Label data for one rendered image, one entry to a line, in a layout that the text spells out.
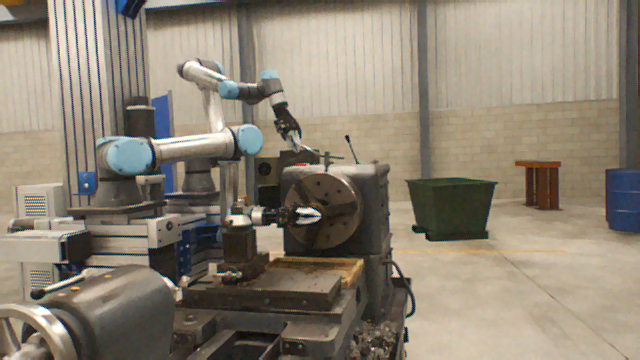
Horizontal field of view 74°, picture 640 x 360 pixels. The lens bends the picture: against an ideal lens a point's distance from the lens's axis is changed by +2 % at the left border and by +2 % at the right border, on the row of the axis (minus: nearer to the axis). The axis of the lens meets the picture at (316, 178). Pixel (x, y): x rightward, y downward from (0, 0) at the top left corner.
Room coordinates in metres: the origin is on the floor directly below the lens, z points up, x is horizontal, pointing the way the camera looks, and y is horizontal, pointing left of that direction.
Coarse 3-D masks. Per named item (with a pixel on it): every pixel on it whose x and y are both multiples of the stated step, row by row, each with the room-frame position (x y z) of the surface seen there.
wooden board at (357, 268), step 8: (272, 264) 1.61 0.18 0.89; (280, 264) 1.62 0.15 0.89; (296, 264) 1.61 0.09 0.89; (312, 264) 1.60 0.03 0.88; (320, 264) 1.59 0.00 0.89; (328, 264) 1.59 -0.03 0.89; (352, 264) 1.57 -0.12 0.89; (360, 264) 1.52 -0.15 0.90; (320, 272) 1.49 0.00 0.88; (328, 272) 1.48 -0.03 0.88; (336, 272) 1.48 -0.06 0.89; (344, 272) 1.47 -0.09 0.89; (352, 272) 1.40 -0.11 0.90; (360, 272) 1.53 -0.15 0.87; (352, 280) 1.37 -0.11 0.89; (344, 288) 1.30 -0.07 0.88
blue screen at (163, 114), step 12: (168, 96) 6.14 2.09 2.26; (156, 108) 6.50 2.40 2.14; (168, 108) 6.19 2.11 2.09; (156, 120) 6.52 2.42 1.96; (168, 120) 6.21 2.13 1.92; (156, 132) 6.54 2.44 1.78; (168, 132) 6.23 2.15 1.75; (168, 168) 6.28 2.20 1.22; (168, 180) 6.30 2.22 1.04; (168, 192) 6.32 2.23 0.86
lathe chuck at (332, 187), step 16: (304, 176) 1.71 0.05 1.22; (320, 176) 1.69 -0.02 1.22; (336, 176) 1.67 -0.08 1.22; (288, 192) 1.73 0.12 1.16; (320, 192) 1.69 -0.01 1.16; (336, 192) 1.67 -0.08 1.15; (352, 192) 1.66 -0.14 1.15; (320, 224) 1.69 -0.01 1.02; (336, 224) 1.67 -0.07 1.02; (352, 224) 1.66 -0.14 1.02; (320, 240) 1.69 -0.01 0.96; (336, 240) 1.68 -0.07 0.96
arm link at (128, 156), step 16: (224, 128) 1.55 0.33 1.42; (240, 128) 1.54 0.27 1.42; (256, 128) 1.58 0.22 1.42; (112, 144) 1.31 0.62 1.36; (128, 144) 1.30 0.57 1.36; (144, 144) 1.32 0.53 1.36; (160, 144) 1.39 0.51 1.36; (176, 144) 1.42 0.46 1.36; (192, 144) 1.45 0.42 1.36; (208, 144) 1.48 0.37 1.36; (224, 144) 1.52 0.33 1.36; (240, 144) 1.53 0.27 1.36; (256, 144) 1.57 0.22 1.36; (112, 160) 1.28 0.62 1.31; (128, 160) 1.30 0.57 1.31; (144, 160) 1.32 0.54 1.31; (160, 160) 1.38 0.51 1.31; (176, 160) 1.43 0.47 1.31
